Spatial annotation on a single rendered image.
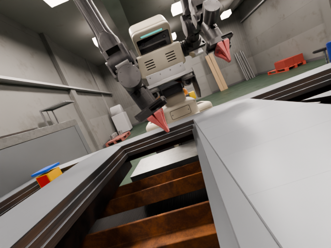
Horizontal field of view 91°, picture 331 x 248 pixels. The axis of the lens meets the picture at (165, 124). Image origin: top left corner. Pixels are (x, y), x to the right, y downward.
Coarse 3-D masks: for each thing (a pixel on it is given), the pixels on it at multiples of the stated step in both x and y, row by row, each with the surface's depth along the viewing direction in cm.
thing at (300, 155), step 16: (320, 128) 19; (272, 144) 19; (288, 144) 18; (304, 144) 17; (320, 144) 16; (224, 160) 20; (240, 160) 19; (256, 160) 17; (272, 160) 16; (288, 160) 15; (304, 160) 15; (320, 160) 14; (240, 176) 16; (256, 176) 15; (272, 176) 14; (288, 176) 14; (304, 176) 13; (256, 192) 13
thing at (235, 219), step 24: (264, 96) 49; (288, 96) 47; (192, 120) 53; (144, 144) 56; (216, 168) 19; (24, 192) 54; (72, 192) 32; (96, 192) 36; (216, 192) 17; (240, 192) 14; (48, 216) 26; (72, 216) 28; (216, 216) 16; (240, 216) 12; (24, 240) 22; (48, 240) 24; (240, 240) 10; (264, 240) 10
